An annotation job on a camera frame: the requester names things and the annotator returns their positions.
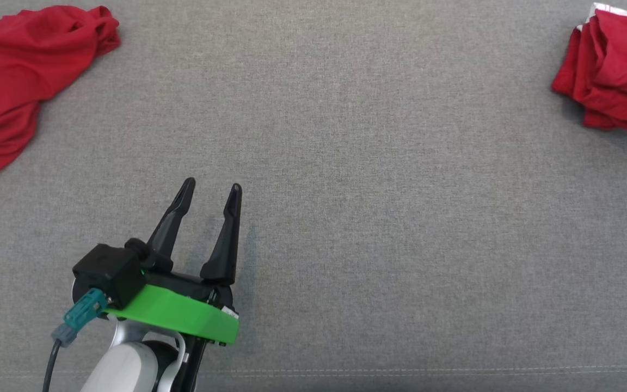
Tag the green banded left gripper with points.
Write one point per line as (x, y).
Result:
(183, 313)

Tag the red white basketball jersey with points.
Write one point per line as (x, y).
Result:
(8, 81)

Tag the red shorts with white stripe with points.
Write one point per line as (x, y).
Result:
(618, 65)

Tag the grey fabric sofa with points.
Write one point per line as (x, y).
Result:
(373, 218)

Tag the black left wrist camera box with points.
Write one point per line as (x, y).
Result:
(109, 272)

